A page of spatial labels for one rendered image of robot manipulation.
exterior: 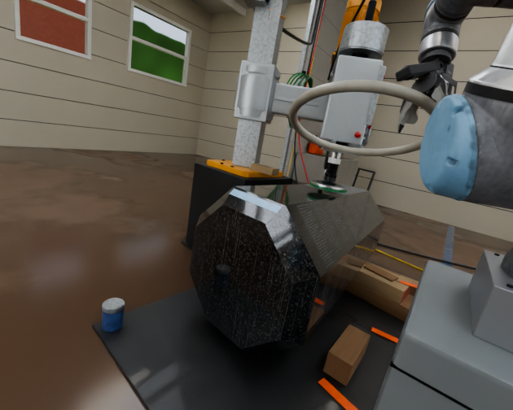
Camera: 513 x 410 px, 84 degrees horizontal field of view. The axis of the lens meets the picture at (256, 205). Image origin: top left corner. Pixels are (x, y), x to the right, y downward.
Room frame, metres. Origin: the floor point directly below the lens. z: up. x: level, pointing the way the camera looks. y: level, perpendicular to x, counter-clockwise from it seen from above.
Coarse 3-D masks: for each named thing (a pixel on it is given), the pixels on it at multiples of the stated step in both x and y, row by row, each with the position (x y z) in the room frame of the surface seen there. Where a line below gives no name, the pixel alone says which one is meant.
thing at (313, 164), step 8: (304, 152) 4.69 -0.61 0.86; (296, 160) 4.58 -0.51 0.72; (304, 160) 4.51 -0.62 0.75; (312, 160) 4.43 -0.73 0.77; (320, 160) 4.36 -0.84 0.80; (344, 160) 4.68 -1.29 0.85; (352, 160) 5.01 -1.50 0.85; (296, 168) 4.56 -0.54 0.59; (312, 168) 4.42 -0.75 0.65; (320, 168) 4.35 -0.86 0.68; (344, 168) 4.77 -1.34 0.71; (352, 168) 5.10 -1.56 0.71; (296, 176) 4.55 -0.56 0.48; (304, 176) 4.48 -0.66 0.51; (312, 176) 4.40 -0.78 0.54; (320, 176) 4.33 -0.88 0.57; (344, 176) 4.85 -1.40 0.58; (352, 176) 5.20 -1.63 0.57; (344, 184) 4.94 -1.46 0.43; (352, 184) 5.32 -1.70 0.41
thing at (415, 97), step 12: (324, 84) 0.86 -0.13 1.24; (336, 84) 0.83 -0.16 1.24; (348, 84) 0.81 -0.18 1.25; (360, 84) 0.80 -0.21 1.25; (372, 84) 0.79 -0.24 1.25; (384, 84) 0.79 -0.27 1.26; (396, 84) 0.79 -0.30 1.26; (300, 96) 0.92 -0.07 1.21; (312, 96) 0.88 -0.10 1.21; (396, 96) 0.79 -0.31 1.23; (408, 96) 0.79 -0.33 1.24; (420, 96) 0.79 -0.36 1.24; (432, 108) 0.81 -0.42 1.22; (300, 132) 1.13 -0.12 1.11; (324, 144) 1.20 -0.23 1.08; (336, 144) 1.22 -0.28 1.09; (420, 144) 1.01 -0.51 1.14
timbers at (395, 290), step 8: (360, 272) 1.94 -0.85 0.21; (368, 272) 1.95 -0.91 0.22; (352, 280) 1.97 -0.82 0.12; (360, 280) 1.93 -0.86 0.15; (368, 280) 1.89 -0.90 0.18; (376, 280) 1.86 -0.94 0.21; (384, 280) 1.86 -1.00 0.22; (400, 280) 1.91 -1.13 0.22; (408, 280) 1.93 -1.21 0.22; (368, 288) 1.88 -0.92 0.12; (376, 288) 1.85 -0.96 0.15; (384, 288) 1.82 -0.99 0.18; (392, 288) 1.79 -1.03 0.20; (400, 288) 1.78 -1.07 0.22; (408, 288) 1.82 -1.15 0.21; (384, 296) 1.81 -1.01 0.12; (392, 296) 1.78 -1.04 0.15; (400, 296) 1.75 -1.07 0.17
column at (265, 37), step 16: (272, 0) 2.29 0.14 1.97; (256, 16) 2.30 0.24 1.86; (272, 16) 2.28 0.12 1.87; (256, 32) 2.30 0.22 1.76; (272, 32) 2.28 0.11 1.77; (256, 48) 2.30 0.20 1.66; (272, 48) 2.28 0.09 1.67; (240, 128) 2.30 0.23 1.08; (256, 128) 2.28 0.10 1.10; (240, 144) 2.30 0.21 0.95; (256, 144) 2.28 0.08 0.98; (240, 160) 2.29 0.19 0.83; (256, 160) 2.33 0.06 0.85
